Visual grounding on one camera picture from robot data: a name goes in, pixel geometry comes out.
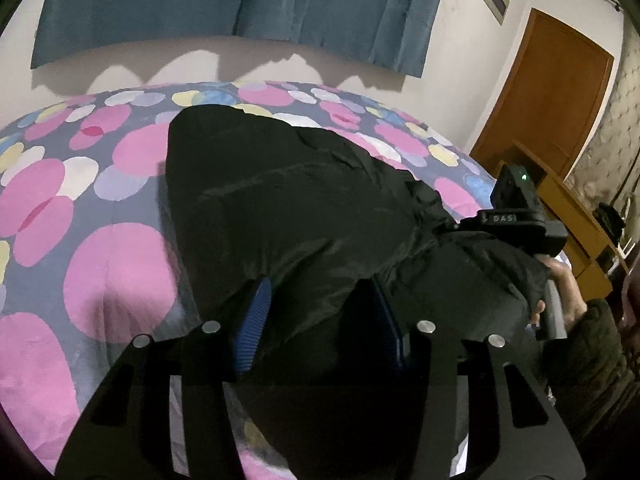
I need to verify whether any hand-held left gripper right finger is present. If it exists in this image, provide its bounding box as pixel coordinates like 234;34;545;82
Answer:
369;280;587;480

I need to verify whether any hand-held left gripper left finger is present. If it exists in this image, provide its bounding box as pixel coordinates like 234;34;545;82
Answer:
54;277;273;480

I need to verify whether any black jacket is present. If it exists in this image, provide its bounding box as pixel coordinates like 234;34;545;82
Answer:
165;104;551;480

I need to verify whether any person's right forearm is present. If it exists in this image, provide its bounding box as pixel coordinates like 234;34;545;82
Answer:
542;299;640;443

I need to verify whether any person's right hand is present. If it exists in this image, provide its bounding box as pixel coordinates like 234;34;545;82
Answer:
529;255;590;333

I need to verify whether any brown wooden desk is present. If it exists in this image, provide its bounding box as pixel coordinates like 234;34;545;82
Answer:
495;140;630;302

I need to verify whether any black bag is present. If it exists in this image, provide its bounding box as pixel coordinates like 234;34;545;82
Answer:
592;202;627;247

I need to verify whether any brown wooden door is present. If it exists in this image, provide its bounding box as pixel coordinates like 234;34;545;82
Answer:
470;7;615;181

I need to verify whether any polka dot bed sheet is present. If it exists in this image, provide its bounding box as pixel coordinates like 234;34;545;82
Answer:
0;80;501;480

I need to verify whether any blue curtain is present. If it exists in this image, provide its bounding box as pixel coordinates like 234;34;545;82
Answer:
30;0;451;78

